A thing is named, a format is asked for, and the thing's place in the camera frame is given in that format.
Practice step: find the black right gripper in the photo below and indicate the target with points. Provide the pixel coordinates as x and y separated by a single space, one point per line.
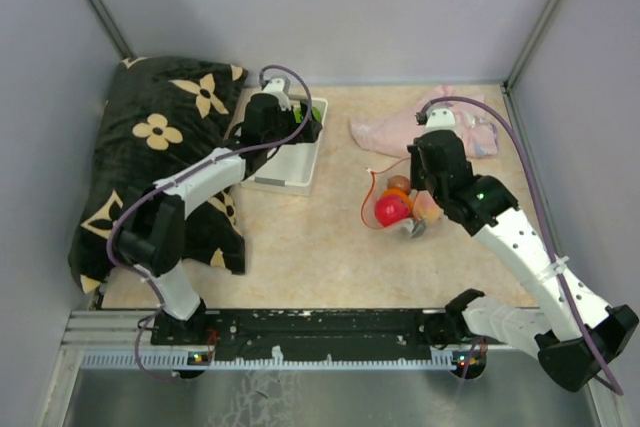
415 158

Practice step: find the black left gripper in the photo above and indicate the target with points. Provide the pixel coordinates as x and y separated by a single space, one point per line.
308 133

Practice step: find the green watermelon ball toy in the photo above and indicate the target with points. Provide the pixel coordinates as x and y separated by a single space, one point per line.
300 113

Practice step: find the orange fruit toy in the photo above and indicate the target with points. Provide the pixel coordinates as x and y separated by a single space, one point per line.
394 192

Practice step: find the peach toy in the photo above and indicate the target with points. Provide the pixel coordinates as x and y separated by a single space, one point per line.
425 208

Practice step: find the brown passion fruit toy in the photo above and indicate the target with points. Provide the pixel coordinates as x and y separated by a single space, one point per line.
399 182

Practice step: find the clear orange zip bag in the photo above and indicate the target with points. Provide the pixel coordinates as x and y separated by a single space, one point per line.
378 184

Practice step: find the red apple toy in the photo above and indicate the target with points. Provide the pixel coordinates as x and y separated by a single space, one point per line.
391 210

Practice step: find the dark green avocado toy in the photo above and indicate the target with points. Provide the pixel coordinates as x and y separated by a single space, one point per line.
414 228

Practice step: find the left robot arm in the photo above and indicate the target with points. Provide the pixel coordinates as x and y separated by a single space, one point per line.
149 236

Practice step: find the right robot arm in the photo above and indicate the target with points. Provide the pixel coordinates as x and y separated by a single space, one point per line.
575 334

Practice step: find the white perforated plastic basket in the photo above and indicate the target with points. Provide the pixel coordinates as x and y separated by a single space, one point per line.
292 169

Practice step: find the pink crumpled cloth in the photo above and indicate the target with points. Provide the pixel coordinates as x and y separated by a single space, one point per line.
392 133

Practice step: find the black floral plush blanket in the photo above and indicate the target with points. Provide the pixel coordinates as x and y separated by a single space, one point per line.
162 115

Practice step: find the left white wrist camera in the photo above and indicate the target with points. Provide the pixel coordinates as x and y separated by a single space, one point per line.
278 87

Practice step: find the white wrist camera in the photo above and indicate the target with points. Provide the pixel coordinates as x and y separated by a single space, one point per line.
278 87
436 118

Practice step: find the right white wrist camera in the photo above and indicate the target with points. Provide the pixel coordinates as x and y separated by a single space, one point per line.
436 118

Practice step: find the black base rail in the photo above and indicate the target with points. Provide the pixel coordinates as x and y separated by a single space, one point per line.
314 335

